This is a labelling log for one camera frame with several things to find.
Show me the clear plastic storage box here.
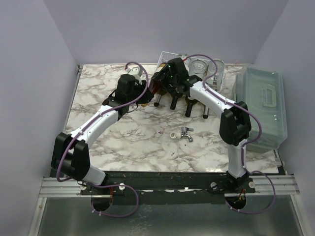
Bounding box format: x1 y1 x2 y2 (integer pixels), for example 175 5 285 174
232 65 287 153

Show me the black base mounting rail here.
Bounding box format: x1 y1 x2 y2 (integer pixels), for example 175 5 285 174
49 169 288 206

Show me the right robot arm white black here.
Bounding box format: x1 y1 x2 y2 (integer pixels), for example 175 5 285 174
151 58 252 193

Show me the clear bottle silver stopper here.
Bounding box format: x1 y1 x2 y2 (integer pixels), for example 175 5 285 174
189 59 208 80
206 59 225 92

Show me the dark bottle black neck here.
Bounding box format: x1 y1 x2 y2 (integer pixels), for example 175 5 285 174
185 96 198 118
170 92 183 110

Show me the white wire wine rack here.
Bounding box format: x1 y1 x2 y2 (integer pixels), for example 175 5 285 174
158 52 211 78

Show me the clear bottle dark cork stopper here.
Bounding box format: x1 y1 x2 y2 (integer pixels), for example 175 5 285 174
178 54 191 66

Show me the clear bottle silver stopper right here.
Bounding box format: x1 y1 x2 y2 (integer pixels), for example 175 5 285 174
206 59 225 92

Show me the chrome faucet with white fitting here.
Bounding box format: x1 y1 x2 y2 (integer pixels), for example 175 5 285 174
170 127 194 142

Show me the green bottle silver neck leftmost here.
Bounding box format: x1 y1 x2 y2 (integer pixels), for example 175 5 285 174
154 92 162 107

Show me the red wine bottle gold cap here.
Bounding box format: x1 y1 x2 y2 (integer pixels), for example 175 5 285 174
138 62 167 106

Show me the clear bottle silver stopper middle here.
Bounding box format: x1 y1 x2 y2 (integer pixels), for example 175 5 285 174
189 59 208 80

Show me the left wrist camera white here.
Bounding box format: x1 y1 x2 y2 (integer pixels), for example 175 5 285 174
126 66 143 84

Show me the green bottle silver neck rightmost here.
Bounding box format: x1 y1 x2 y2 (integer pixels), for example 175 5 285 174
202 105 209 119

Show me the green bottle silver neck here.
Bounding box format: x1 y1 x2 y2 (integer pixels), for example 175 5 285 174
202 105 209 119
154 92 162 107

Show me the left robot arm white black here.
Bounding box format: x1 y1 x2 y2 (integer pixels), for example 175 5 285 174
51 74 153 194

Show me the aluminium extrusion rail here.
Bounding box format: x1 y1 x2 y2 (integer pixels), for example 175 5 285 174
39 175 300 198

